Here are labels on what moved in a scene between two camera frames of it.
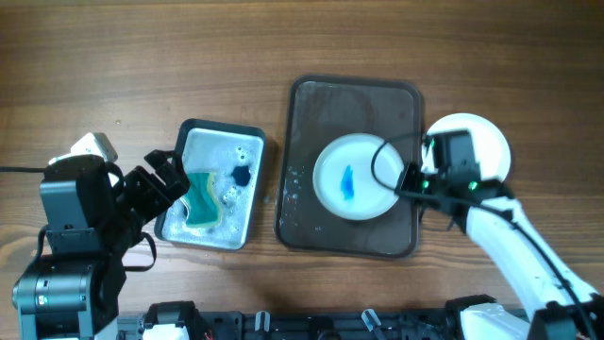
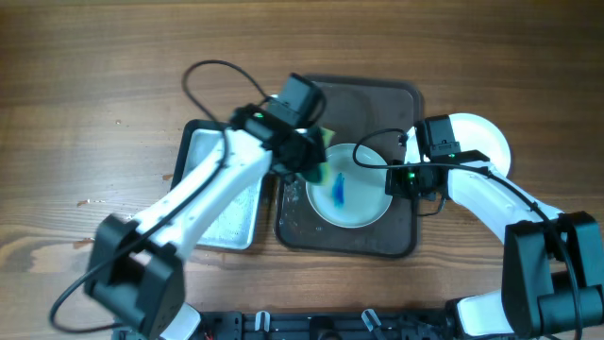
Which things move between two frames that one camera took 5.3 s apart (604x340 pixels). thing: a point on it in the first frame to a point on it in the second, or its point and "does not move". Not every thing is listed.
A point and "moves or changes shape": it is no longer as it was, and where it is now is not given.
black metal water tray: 235,155 does not move
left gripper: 159,197 to 316,153
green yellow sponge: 203,200 moves or changes shape
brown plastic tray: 321,109 does not move
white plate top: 343,180 moves or changes shape
